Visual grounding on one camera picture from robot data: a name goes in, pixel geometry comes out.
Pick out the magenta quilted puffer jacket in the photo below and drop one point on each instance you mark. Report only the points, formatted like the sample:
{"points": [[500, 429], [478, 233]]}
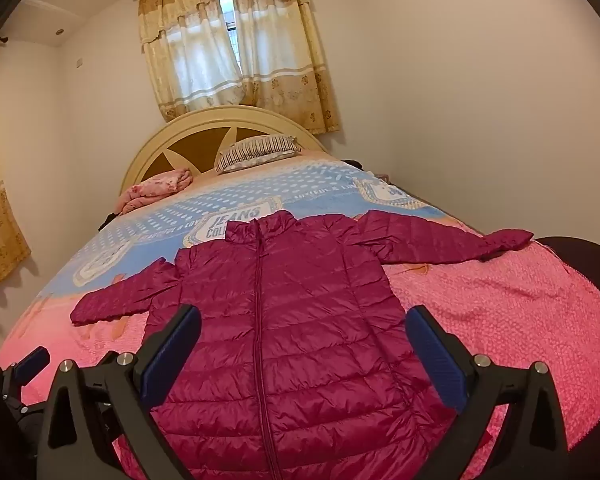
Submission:
{"points": [[290, 335]]}

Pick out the cream arched bed headboard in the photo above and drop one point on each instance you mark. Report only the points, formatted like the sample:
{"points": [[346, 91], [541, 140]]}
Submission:
{"points": [[190, 147]]}

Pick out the dark cloth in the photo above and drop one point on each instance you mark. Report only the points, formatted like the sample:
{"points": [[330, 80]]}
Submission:
{"points": [[111, 217]]}

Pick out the dark round bed footboard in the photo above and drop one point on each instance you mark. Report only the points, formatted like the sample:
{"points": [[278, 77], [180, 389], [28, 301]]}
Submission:
{"points": [[580, 255]]}

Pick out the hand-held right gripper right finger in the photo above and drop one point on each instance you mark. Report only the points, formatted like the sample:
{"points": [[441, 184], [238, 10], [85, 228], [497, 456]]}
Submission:
{"points": [[437, 355]]}

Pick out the folded pink floral quilt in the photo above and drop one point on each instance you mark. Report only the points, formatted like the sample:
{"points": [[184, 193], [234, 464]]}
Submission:
{"points": [[155, 185]]}

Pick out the pink and blue printed blanket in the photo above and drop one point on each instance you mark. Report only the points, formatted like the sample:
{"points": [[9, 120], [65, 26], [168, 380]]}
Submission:
{"points": [[480, 310]]}

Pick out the yellow floral window curtain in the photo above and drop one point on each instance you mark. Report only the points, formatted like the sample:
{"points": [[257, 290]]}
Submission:
{"points": [[280, 60], [190, 60]]}

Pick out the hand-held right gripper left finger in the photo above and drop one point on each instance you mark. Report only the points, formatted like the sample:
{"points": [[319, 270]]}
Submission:
{"points": [[177, 350]]}

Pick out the black bedside item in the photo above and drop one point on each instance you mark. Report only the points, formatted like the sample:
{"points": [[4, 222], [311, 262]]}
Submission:
{"points": [[360, 164]]}

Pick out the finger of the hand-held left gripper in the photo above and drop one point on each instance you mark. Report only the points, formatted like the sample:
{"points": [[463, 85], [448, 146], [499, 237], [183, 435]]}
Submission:
{"points": [[35, 358]]}

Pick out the striped pillow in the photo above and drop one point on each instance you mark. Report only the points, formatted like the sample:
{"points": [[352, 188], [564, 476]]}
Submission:
{"points": [[255, 152]]}

